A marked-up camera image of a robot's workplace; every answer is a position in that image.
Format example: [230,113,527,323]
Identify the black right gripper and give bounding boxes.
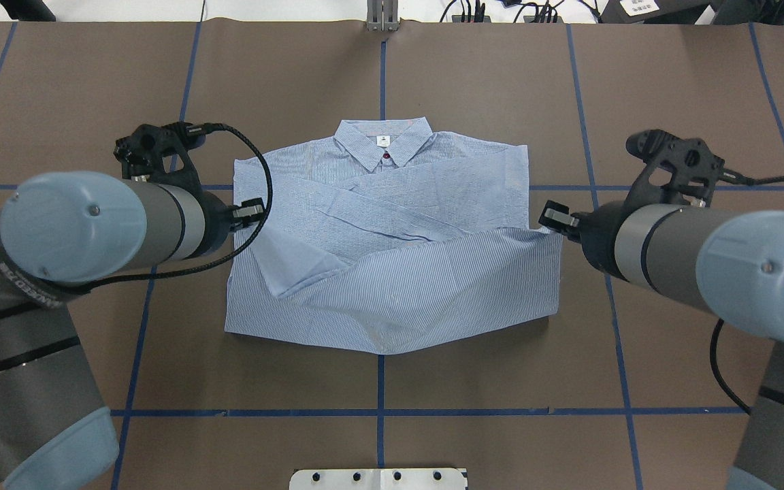
[538,199,627,278]

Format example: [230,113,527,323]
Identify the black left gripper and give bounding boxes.
[188,191,265,259]

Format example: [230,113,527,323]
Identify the blue striped button shirt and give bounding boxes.
[224,118,562,355]

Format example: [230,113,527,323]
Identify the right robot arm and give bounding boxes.
[539,201,784,489]

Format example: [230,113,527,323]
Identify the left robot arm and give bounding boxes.
[0,171,273,489]

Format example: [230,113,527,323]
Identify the brown paper table mat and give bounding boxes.
[0,18,784,489]

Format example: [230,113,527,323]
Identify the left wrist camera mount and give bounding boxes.
[113,121,208,196]

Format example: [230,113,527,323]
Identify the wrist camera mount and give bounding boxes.
[623,129,754,211]
[113,121,208,196]

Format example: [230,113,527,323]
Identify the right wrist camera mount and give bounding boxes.
[623,129,754,211]

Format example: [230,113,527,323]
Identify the aluminium frame post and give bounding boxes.
[366,0,400,32]

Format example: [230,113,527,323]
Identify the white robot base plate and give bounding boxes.
[289,468,470,489]

